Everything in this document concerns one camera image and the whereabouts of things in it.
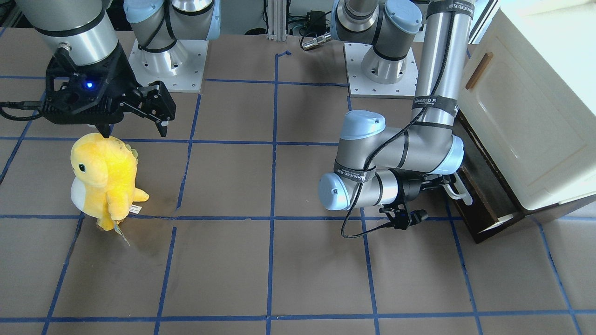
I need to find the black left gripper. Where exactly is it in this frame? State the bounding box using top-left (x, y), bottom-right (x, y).
top-left (379, 170), bottom-right (455, 230)

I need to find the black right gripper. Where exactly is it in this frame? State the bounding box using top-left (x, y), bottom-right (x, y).
top-left (41, 44), bottom-right (176, 139)

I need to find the wooden drawer with white handle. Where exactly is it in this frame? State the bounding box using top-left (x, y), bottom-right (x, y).
top-left (444, 168), bottom-right (524, 243)

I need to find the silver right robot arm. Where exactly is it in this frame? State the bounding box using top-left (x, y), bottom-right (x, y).
top-left (17, 0), bottom-right (140, 138)

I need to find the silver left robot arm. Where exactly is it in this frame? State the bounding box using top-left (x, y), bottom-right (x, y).
top-left (318, 0), bottom-right (475, 230)

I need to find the dark wooden drawer cabinet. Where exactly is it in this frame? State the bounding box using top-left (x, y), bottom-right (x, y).
top-left (453, 112), bottom-right (596, 222)

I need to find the yellow plush dinosaur toy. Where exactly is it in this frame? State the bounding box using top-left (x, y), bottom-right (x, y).
top-left (70, 133), bottom-right (149, 237)

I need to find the white plastic storage box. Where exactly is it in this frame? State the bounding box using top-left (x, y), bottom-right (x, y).
top-left (459, 0), bottom-right (596, 210)

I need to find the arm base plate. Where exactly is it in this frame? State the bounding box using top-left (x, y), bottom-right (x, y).
top-left (129, 40), bottom-right (209, 93)
top-left (344, 43), bottom-right (419, 99)

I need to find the aluminium frame post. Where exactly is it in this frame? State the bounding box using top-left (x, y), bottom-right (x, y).
top-left (265, 0), bottom-right (289, 42)

